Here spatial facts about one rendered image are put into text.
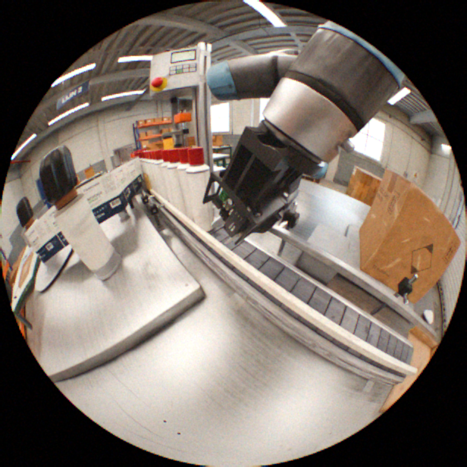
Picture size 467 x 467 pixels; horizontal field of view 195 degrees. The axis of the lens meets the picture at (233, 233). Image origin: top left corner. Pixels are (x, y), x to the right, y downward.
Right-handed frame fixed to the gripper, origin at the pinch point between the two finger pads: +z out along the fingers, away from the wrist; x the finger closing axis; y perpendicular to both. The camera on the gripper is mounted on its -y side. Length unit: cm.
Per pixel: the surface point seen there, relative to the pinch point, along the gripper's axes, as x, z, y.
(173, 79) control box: -47, -18, -6
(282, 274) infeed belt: 13.3, -1.4, -1.3
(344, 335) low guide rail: 24.1, -11.7, 4.3
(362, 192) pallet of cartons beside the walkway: 76, 12, -332
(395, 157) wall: 111, -162, -578
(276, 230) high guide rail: 5.4, -6.2, -2.8
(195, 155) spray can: -15.1, -7.1, 1.1
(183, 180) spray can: -16.9, 0.6, 2.1
